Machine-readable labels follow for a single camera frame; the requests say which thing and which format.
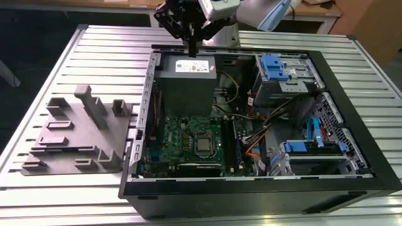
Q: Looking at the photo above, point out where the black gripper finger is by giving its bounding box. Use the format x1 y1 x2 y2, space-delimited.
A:
191 20 236 58
154 4 193 58

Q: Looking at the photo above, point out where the black RAM slot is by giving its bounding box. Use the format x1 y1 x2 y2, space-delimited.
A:
220 117 230 171

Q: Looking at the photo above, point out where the blue plastic disk carrier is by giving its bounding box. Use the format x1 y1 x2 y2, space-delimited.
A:
262 54 289 81

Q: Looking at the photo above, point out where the grey power supply unit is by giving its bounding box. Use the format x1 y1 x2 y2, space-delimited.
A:
155 55 218 117

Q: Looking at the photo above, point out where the metal disk bay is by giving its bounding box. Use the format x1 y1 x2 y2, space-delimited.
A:
270 140 369 177
254 53 328 106

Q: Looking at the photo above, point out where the green motherboard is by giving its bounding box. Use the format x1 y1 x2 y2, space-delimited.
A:
141 115 257 178

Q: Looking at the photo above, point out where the silver CPU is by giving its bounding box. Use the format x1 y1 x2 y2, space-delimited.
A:
197 137 214 151

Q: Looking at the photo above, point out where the brown wooden cabinet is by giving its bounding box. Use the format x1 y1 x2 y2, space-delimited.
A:
329 0 402 69

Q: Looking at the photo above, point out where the CPU socket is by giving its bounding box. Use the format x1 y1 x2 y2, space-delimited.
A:
191 131 218 159

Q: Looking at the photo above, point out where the grey parts rack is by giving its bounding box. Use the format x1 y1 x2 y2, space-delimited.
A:
21 84 135 177

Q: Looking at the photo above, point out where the grey furniture leg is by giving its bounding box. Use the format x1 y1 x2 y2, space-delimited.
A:
0 60 22 88

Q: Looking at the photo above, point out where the hard disk in blue carrier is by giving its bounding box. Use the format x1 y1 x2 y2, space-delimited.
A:
285 140 349 156

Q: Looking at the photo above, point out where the black graphics card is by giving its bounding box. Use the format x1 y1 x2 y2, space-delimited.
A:
175 162 222 178

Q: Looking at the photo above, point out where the black PC case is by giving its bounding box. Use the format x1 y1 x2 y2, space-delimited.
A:
118 43 402 219

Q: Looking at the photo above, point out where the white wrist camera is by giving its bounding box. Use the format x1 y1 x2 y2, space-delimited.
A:
201 0 242 23

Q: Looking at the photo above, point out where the yellow wire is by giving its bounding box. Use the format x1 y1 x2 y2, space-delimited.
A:
213 72 241 106

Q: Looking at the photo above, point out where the black wire bundle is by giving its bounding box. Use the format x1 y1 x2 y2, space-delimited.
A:
244 94 316 144

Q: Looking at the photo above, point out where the red wire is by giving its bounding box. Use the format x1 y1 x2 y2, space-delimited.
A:
149 93 163 139

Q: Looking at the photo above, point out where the orange wire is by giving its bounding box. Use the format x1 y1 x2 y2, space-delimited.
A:
246 131 268 158

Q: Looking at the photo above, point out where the blue wire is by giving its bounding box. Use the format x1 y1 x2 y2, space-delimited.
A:
309 117 328 148

